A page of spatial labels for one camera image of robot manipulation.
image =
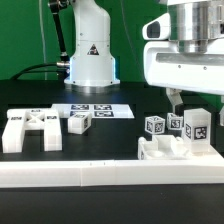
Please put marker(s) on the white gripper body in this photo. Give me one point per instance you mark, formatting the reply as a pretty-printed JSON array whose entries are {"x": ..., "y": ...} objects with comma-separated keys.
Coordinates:
[{"x": 164, "y": 66}]

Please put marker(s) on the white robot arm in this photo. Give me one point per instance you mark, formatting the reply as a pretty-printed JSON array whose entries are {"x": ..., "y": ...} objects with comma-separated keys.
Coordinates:
[{"x": 184, "y": 48}]

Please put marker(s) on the white tagged cube nut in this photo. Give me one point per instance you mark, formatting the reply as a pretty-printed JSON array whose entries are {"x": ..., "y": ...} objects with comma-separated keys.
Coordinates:
[
  {"x": 154, "y": 125},
  {"x": 174, "y": 122}
]

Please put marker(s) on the white U-shaped obstacle frame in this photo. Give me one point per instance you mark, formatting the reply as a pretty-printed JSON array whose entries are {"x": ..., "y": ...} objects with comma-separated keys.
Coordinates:
[{"x": 110, "y": 172}]

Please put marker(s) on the white chair seat part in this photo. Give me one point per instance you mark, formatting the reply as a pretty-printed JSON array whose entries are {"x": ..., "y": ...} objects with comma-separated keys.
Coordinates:
[{"x": 168, "y": 147}]

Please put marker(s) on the white tag base sheet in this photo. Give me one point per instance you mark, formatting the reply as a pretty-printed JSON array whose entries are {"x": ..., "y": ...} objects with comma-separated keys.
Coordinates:
[{"x": 109, "y": 111}]

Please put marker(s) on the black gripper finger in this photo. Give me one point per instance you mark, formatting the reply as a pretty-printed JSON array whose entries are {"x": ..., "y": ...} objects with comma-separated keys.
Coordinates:
[
  {"x": 221, "y": 113},
  {"x": 175, "y": 100}
]

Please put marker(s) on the white chair back part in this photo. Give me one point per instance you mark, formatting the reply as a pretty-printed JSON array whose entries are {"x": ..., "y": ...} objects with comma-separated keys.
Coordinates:
[{"x": 21, "y": 120}]

